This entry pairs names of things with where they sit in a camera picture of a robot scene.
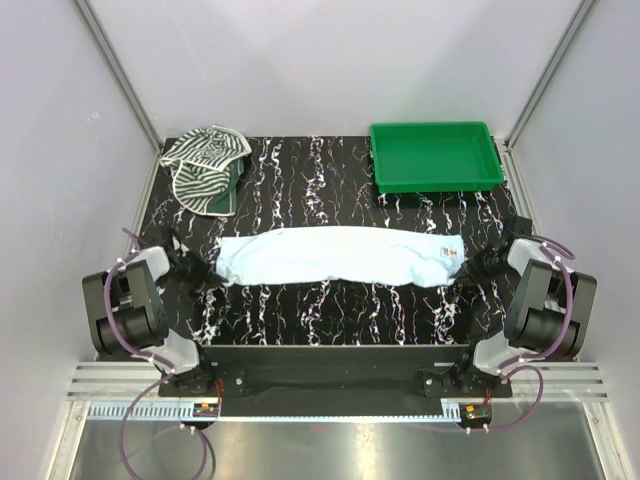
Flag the light blue towel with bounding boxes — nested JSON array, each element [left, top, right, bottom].
[[215, 226, 465, 288]]

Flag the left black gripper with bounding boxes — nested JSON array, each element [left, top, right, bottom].
[[160, 248, 227, 293]]

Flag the green plastic tray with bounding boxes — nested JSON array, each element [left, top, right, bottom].
[[370, 121, 504, 194]]

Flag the black marble pattern mat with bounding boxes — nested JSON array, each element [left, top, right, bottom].
[[133, 136, 521, 346]]

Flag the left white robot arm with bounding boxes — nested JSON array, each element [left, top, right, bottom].
[[81, 226, 224, 396]]

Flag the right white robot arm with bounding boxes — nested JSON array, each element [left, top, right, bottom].
[[447, 216, 597, 397]]

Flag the green white striped towel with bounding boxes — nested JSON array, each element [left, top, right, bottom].
[[160, 125, 252, 217]]

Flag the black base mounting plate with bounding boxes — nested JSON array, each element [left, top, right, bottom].
[[157, 344, 514, 401]]

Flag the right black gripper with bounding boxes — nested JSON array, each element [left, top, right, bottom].
[[452, 243, 516, 290]]

